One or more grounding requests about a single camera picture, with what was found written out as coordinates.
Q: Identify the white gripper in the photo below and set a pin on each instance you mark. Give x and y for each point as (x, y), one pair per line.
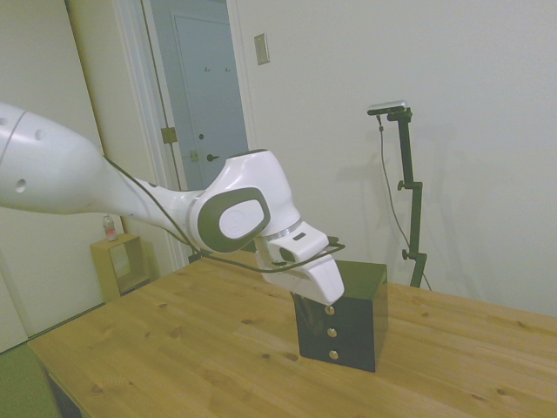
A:
(313, 278)

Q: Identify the black drawer with silver knob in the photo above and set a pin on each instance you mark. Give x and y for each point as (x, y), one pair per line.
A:
(344, 334)
(352, 311)
(344, 356)

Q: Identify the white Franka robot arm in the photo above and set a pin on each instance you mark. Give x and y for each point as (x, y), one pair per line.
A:
(130, 191)

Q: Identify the black three-drawer cabinet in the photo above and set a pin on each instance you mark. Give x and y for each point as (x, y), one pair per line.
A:
(365, 283)

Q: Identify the brass strike plate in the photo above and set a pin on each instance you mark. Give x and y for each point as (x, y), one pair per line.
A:
(194, 155)

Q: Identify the wooden cube shelf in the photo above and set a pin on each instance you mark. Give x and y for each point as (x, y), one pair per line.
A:
(109, 265)

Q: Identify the clear plastic bottle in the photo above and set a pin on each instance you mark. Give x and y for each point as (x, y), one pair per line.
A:
(109, 228)

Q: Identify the brass door hinge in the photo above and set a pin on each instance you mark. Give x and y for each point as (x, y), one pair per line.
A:
(169, 135)

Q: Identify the pale blue hallway door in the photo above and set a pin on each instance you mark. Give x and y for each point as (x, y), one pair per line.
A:
(209, 109)

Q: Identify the green upholstered seat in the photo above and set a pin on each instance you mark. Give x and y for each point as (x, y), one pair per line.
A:
(22, 387)

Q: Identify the cream closet door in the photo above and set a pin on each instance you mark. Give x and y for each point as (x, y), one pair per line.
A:
(43, 65)

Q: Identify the black articulated camera stand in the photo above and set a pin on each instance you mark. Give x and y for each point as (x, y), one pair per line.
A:
(413, 209)

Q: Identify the grey camera on stand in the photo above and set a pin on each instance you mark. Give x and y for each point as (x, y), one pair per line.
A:
(388, 107)

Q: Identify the metal wall switch plate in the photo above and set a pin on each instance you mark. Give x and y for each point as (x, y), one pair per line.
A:
(261, 49)

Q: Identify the white door frame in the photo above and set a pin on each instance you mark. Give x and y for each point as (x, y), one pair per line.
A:
(135, 87)

